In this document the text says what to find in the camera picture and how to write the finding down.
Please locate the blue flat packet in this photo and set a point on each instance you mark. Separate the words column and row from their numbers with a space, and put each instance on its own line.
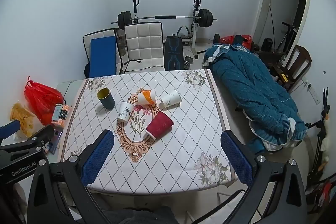
column 54, row 141

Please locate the grey dumbbell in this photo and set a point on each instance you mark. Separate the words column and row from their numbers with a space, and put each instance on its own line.
column 189, row 60

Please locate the black tripod stand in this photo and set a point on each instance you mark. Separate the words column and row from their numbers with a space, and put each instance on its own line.
column 321, row 129

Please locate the orange and white cup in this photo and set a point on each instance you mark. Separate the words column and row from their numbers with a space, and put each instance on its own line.
column 147, row 97

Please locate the white weight bench rack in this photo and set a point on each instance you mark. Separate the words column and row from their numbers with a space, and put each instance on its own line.
column 196, row 22

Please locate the red plastic bag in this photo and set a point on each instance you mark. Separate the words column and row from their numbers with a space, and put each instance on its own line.
column 42, row 100

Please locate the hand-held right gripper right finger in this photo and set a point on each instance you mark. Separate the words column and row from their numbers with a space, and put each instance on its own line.
column 236, row 158

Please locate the floral diamond-pattern tablecloth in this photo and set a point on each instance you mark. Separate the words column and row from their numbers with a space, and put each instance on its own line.
column 183, row 134

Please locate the black scooter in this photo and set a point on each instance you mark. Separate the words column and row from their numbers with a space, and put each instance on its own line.
column 287, row 32

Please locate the dark green cup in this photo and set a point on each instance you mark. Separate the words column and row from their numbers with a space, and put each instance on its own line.
column 106, row 99

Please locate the colourful cloth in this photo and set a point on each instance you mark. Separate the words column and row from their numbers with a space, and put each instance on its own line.
column 324, row 192

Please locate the yellow snack packet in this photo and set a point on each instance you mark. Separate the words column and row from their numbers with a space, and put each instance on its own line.
column 22, row 117

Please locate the blue mat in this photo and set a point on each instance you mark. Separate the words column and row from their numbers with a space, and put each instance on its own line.
column 103, row 56

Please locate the barbell with black plates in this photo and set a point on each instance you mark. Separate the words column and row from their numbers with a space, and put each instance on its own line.
column 124, row 19

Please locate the orange packet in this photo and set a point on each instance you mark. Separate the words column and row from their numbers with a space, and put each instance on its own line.
column 67, row 109

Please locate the white padded chair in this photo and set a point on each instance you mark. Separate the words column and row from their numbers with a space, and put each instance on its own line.
column 143, row 40
column 101, row 33

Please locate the white cup with plant print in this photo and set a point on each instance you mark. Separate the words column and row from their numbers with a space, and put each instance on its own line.
column 125, row 111

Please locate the dark wooden chair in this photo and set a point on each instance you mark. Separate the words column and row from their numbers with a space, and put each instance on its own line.
column 302, row 54

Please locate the small light blue box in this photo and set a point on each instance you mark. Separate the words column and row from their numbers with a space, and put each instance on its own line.
column 57, row 112

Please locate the red ribbed cup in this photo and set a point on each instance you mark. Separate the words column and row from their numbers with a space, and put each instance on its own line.
column 159, row 126

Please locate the black sit-up bench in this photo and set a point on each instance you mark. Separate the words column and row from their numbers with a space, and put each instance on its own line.
column 173, row 52

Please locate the white cup with grey print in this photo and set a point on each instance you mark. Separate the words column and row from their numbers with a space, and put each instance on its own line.
column 170, row 99

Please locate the white wall socket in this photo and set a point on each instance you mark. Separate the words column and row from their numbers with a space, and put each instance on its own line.
column 313, row 95

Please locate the teal quilt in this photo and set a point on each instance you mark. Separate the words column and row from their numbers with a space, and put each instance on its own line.
column 252, row 90

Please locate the person's dark pants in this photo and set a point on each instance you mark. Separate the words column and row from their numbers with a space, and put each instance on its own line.
column 147, row 215

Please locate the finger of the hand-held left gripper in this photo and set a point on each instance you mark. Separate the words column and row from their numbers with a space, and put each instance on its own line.
column 9, row 129
column 39, row 137

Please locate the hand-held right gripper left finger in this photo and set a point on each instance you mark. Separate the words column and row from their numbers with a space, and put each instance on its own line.
column 97, row 158

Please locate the black speaker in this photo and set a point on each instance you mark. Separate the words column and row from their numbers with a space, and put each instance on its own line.
column 268, row 44

